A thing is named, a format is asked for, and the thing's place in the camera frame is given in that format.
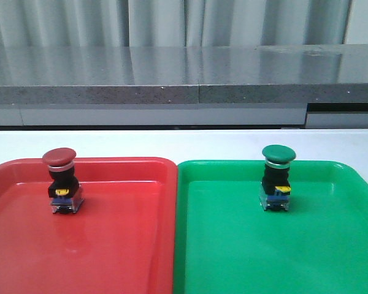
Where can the green mushroom push button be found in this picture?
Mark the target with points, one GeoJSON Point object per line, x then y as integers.
{"type": "Point", "coordinates": [275, 187]}

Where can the red mushroom push button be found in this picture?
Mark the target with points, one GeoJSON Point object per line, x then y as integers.
{"type": "Point", "coordinates": [65, 192]}

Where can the red plastic tray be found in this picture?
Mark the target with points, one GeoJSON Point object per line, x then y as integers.
{"type": "Point", "coordinates": [120, 241]}

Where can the grey stone counter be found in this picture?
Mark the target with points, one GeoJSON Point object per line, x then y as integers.
{"type": "Point", "coordinates": [294, 86]}

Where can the green plastic tray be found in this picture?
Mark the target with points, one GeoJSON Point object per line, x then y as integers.
{"type": "Point", "coordinates": [226, 243]}

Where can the grey pleated curtain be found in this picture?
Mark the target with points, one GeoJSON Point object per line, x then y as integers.
{"type": "Point", "coordinates": [172, 23]}

